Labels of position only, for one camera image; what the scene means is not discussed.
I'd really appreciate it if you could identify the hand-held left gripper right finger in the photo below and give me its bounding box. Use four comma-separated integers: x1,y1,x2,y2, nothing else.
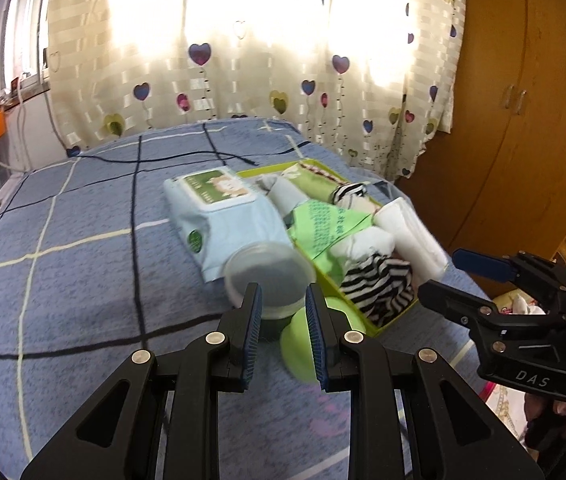
304,282,546,480

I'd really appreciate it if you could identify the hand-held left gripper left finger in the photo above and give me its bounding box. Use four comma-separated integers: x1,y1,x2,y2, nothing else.
20,282,264,480

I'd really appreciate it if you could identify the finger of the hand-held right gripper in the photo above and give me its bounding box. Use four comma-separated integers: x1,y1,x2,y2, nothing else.
417,280,566,341
452,247,566,311

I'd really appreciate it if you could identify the clear plastic jar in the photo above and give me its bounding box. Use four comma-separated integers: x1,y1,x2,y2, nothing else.
224,242,318,341

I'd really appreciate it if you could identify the beige striped towel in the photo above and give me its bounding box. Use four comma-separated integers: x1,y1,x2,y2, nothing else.
373,197,448,281

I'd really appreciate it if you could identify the black white striped sock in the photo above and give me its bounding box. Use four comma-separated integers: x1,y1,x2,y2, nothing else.
339,255,416,323

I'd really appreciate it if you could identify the white sock bundle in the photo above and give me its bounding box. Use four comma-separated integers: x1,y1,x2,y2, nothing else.
335,227,396,271

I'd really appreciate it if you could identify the green printed cloth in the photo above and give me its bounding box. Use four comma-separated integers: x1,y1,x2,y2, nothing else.
288,199,374,281

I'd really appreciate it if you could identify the pale blue wet wipes pack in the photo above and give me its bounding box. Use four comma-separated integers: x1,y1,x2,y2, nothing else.
163,166,296,283

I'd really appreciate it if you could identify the grey sock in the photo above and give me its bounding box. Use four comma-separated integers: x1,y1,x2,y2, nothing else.
255,175,314,226

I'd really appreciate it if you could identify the zebra striped sock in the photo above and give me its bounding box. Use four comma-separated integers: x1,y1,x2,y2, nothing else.
330,182,368,206

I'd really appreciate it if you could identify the green rabbit towel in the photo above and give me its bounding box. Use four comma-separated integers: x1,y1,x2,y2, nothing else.
283,159,351,201

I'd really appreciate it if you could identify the green rimmed cardboard box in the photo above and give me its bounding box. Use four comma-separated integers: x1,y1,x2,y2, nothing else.
235,157,451,338

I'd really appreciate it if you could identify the wooden wardrobe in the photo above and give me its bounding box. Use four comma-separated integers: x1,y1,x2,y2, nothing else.
395,0,566,301

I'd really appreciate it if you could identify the blue checked bed blanket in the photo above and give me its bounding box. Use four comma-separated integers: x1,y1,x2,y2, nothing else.
0,117,494,480

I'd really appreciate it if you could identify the heart print curtain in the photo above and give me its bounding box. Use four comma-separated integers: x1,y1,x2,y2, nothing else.
45,0,468,181

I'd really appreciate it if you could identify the window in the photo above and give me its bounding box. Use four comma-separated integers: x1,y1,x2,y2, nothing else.
3,0,54,96

